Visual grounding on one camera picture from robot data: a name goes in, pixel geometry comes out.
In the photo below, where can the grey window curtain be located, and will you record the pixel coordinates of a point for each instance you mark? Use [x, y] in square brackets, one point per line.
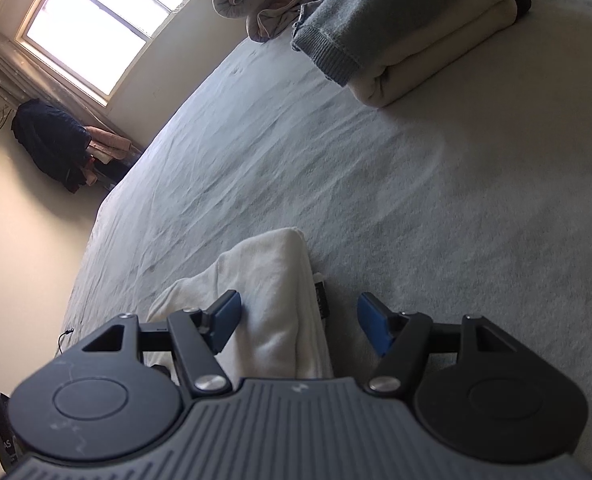
[23, 77]

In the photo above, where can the grey bed sheet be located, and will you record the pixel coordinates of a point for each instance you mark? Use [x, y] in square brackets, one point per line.
[471, 194]

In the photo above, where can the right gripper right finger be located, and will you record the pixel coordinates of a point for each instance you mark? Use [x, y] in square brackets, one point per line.
[400, 340]

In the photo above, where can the folded grey sweater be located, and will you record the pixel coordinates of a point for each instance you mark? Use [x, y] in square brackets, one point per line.
[343, 36]

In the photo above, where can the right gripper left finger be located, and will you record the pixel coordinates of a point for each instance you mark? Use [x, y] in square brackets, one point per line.
[197, 336]

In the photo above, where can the hanging dark clothes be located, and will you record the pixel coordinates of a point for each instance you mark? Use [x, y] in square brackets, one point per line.
[72, 154]

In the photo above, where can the folded cream garment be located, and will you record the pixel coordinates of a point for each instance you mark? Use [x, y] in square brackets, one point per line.
[410, 61]

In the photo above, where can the cream Pooh t-shirt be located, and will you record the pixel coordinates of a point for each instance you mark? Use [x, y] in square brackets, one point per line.
[281, 334]

